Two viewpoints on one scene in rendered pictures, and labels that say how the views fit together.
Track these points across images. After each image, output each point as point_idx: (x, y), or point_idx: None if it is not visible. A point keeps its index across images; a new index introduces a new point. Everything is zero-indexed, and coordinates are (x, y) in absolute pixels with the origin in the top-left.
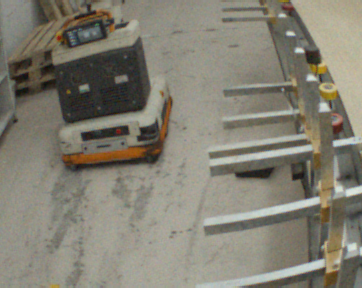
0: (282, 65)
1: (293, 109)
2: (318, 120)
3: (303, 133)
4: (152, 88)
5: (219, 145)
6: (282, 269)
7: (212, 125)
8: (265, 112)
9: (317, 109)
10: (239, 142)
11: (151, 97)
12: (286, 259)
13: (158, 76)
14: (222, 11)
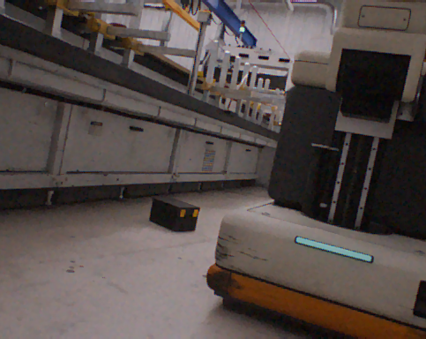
0: (181, 91)
1: (240, 84)
2: (256, 71)
3: (226, 101)
4: (261, 205)
5: (269, 98)
6: (210, 206)
7: (165, 262)
8: (71, 241)
9: (257, 68)
10: (157, 240)
11: (267, 201)
12: (204, 206)
13: (241, 208)
14: (169, 40)
